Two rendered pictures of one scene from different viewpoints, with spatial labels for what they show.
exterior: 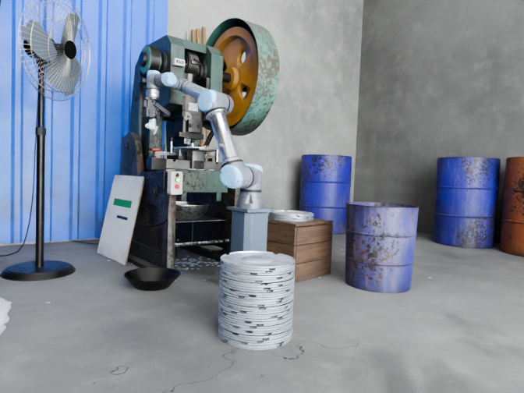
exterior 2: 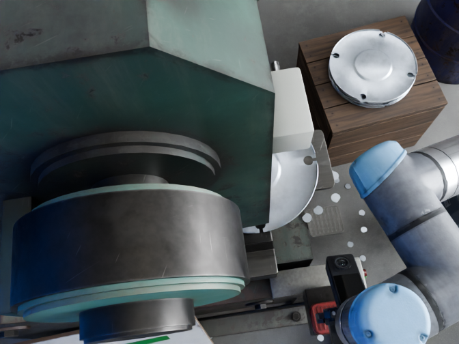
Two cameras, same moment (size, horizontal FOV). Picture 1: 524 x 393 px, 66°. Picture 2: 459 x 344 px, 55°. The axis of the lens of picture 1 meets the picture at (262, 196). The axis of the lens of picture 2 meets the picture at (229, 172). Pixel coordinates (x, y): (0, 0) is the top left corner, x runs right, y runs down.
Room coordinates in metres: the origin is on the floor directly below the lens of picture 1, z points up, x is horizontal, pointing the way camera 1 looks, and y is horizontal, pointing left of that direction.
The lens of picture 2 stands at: (2.50, 0.75, 1.70)
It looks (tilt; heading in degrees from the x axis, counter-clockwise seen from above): 69 degrees down; 312
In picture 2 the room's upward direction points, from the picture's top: 12 degrees counter-clockwise
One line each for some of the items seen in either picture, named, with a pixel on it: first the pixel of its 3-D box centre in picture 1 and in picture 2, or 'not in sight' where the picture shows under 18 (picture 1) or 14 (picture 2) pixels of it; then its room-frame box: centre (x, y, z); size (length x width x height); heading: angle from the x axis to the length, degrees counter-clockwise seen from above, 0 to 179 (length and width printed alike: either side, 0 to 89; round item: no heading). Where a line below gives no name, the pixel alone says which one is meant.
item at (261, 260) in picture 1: (257, 259); not in sight; (1.55, 0.01, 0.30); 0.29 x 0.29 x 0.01
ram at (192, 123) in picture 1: (189, 111); not in sight; (2.76, 0.51, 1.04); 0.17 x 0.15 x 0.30; 39
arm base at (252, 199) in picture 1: (250, 198); not in sight; (2.16, 0.06, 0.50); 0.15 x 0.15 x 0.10
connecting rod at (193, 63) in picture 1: (188, 78); not in sight; (2.79, 0.54, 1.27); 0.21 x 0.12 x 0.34; 39
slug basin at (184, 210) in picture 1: (184, 210); not in sight; (2.80, 0.54, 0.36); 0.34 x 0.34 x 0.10
